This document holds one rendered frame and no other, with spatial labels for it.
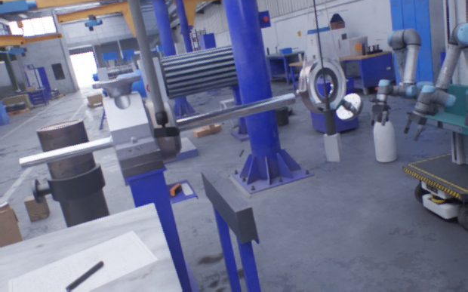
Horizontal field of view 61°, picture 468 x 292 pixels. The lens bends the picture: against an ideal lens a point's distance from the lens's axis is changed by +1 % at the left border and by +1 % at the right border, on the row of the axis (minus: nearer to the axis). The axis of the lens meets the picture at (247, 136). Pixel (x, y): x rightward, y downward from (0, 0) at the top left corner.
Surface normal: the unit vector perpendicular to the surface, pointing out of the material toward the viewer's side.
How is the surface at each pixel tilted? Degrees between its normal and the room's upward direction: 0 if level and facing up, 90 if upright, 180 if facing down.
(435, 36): 90
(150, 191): 90
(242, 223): 90
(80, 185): 90
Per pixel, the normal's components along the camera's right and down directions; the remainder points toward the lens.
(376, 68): 0.30, 0.18
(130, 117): 0.11, -0.55
